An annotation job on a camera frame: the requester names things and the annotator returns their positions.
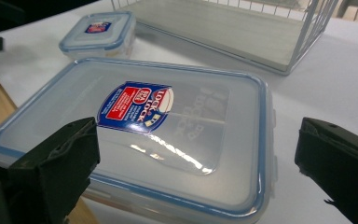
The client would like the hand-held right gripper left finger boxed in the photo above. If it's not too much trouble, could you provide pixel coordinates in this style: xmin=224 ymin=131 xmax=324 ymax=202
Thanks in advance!
xmin=7 ymin=117 xmax=101 ymax=224

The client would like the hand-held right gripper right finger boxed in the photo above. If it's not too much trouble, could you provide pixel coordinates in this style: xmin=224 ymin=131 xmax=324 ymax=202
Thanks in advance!
xmin=294 ymin=117 xmax=358 ymax=224

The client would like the small square clear food container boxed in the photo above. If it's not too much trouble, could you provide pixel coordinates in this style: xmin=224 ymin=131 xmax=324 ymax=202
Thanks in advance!
xmin=58 ymin=11 xmax=137 ymax=61

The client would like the large rectangular clear food container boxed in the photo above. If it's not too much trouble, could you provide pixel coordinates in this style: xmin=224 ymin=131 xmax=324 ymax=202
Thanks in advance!
xmin=0 ymin=56 xmax=278 ymax=224

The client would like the white wire basket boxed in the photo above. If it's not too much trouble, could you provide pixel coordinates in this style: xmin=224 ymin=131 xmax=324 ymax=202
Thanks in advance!
xmin=110 ymin=0 xmax=339 ymax=77

